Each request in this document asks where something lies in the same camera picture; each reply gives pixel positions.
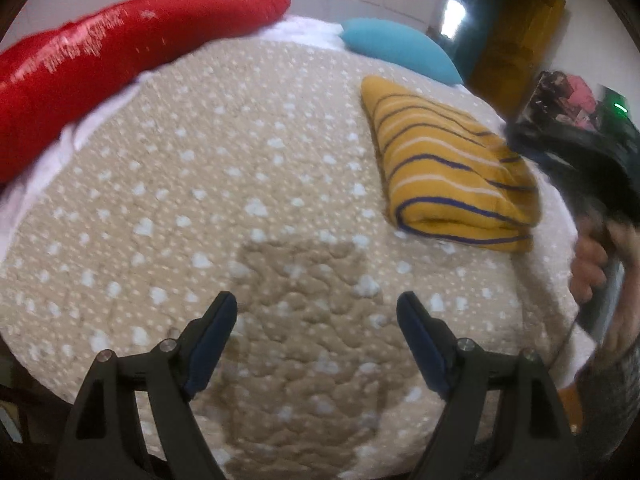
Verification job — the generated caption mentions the yellow wooden door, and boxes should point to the yellow wooden door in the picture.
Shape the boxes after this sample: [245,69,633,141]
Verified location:
[470,0,566,116]

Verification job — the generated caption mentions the person's right forearm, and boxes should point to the person's right forearm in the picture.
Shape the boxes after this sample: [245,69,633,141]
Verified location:
[575,340,640,480]

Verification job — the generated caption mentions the yellow striped sweater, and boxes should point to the yellow striped sweater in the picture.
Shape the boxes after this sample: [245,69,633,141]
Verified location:
[361,75,543,253]

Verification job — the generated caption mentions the red long pillow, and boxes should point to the red long pillow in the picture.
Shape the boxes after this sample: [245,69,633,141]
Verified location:
[0,0,292,183]

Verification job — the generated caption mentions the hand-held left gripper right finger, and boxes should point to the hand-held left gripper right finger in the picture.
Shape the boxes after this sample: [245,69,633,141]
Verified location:
[396,291,583,480]

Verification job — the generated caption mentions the pink clothes pile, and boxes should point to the pink clothes pile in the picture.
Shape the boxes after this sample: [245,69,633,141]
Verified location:
[565,75,599,117]

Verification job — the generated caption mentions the teal pillow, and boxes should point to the teal pillow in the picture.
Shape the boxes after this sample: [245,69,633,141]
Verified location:
[341,17,465,86]

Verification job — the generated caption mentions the person's right hand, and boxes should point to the person's right hand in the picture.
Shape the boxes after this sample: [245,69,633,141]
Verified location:
[569,220,640,366]

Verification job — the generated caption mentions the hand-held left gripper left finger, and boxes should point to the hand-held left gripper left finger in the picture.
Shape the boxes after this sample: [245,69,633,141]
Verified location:
[54,291,238,480]

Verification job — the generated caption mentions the beige spotted blanket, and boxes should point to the beige spotted blanket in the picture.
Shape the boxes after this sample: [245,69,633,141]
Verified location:
[0,40,581,480]

